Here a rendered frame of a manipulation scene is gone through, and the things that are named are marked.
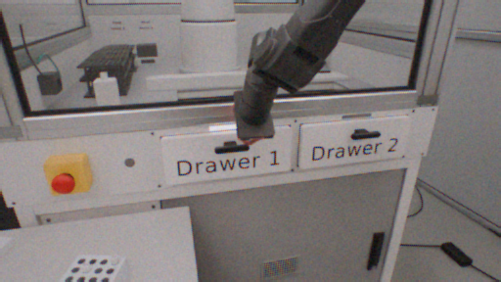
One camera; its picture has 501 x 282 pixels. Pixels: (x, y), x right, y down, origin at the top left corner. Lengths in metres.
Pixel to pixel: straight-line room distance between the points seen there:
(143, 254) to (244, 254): 0.35
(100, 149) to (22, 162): 0.15
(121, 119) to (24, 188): 0.25
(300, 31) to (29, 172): 0.60
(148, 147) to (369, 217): 0.66
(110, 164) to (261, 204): 0.38
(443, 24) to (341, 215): 0.54
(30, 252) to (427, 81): 0.94
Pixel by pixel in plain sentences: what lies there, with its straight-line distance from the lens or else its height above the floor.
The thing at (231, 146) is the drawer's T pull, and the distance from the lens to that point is 0.67.
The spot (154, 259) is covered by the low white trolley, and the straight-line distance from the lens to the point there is 0.64.
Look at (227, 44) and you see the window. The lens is 0.68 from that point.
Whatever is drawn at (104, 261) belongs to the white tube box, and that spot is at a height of 0.79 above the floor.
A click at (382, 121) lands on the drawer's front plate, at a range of 0.84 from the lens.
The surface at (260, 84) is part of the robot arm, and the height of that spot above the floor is 1.07.
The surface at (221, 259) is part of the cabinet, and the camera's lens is 0.93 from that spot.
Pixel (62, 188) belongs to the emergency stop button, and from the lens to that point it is 0.70.
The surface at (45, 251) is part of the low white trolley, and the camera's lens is 0.74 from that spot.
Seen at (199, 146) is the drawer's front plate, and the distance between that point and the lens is 0.70.
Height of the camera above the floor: 1.19
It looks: 25 degrees down
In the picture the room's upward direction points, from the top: straight up
